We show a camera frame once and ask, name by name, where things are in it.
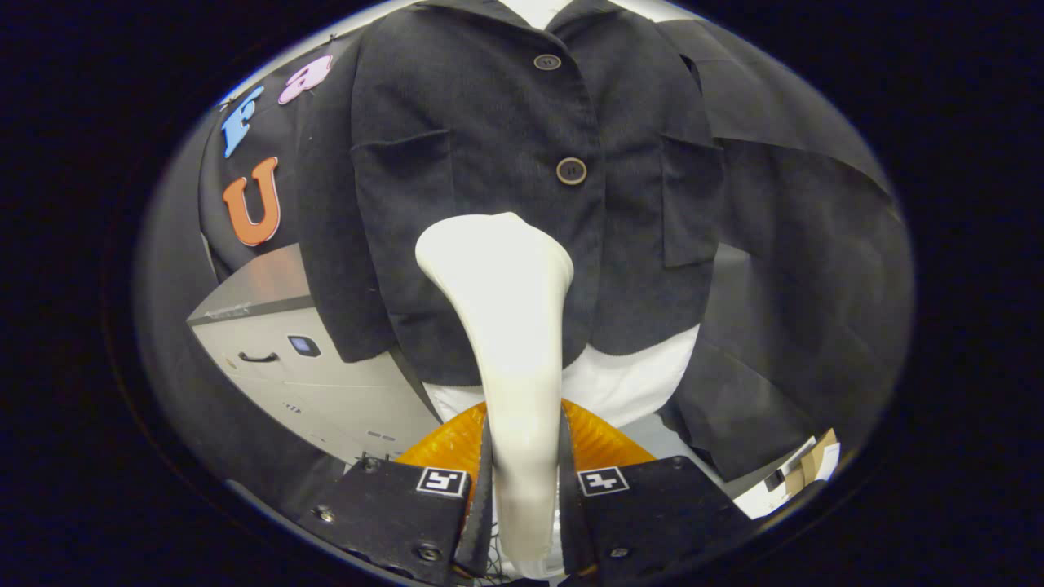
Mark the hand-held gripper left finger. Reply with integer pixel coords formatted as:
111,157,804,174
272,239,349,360
295,401,495,586

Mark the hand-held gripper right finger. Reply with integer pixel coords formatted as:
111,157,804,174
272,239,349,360
559,399,755,585

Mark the white garment steamer head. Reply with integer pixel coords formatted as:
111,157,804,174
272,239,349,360
414,212,576,563

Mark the black button jacket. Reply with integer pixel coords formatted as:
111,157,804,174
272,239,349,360
295,0,727,388

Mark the grey cabinet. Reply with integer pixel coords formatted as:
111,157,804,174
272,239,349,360
186,243,443,467

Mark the small cardboard box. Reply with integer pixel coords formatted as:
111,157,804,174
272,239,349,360
781,428,841,492

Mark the black backdrop cloth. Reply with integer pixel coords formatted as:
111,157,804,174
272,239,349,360
135,16,914,523

